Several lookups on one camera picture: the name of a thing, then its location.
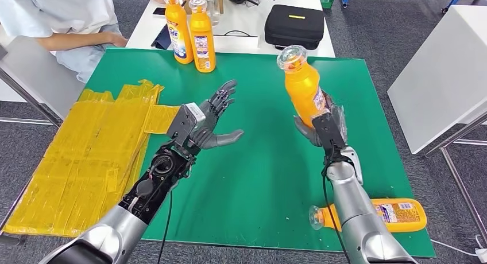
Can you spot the white bench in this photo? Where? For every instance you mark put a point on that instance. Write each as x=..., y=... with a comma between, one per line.
x=42, y=87

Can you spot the flat white box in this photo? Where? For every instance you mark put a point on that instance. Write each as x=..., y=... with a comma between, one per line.
x=236, y=43

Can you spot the yellow taped cardboard sheet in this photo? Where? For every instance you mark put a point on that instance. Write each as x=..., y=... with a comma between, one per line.
x=76, y=159

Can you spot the green table mat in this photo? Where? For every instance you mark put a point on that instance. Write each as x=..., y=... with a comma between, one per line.
x=258, y=178

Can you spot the dark blue tablet case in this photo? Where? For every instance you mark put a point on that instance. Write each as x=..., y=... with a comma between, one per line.
x=161, y=40

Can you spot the white power strip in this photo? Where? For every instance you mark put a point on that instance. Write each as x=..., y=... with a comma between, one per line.
x=482, y=254

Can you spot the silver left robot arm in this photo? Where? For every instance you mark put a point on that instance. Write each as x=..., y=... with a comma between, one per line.
x=114, y=232

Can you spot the black smartphone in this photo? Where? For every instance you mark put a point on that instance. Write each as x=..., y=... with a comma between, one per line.
x=159, y=11

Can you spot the black carrying case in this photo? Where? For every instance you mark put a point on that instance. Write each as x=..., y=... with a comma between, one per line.
x=295, y=26

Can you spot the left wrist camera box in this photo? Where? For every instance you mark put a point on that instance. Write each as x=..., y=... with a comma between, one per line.
x=182, y=121

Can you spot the orange detergent bottle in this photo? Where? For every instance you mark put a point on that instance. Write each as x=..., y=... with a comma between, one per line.
x=201, y=34
x=403, y=214
x=179, y=26
x=302, y=87

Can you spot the clear plastic water bottle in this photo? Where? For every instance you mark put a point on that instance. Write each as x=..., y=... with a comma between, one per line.
x=215, y=7

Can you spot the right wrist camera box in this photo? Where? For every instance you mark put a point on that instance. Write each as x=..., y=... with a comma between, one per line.
x=327, y=131

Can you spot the person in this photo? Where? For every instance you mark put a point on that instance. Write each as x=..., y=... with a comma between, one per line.
x=68, y=11

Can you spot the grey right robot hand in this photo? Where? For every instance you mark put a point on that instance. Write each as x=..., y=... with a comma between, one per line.
x=340, y=119

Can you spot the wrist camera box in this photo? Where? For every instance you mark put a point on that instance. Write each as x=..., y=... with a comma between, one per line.
x=182, y=121
x=327, y=131

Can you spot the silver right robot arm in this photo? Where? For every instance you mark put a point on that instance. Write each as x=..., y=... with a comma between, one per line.
x=361, y=224

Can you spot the white desk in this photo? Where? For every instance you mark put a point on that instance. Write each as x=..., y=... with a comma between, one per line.
x=243, y=21

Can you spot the white side table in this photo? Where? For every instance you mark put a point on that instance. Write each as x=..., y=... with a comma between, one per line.
x=437, y=79

